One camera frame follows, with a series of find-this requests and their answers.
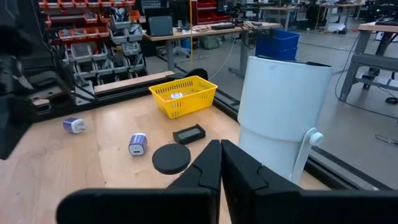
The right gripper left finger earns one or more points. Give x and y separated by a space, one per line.
186 205

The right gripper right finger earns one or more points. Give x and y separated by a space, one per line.
280 208

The white cylindrical cup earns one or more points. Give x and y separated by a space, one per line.
280 102

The red shelf unit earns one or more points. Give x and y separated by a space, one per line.
214 14

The grey legged wooden table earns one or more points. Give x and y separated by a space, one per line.
373 59

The yellow plastic basket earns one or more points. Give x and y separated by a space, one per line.
186 107

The wooden desk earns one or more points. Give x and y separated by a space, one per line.
217 31

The blue stacked bins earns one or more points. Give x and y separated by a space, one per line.
276 43

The small hourglass red sand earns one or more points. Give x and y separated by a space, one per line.
171 158

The purple white usb charger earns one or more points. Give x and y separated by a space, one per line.
74 125
137 144

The grey laptop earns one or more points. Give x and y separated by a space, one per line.
160 26

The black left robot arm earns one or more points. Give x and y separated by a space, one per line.
12 77

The storage bin rack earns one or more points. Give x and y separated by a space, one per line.
93 56

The black digital thermometer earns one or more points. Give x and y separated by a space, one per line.
188 133

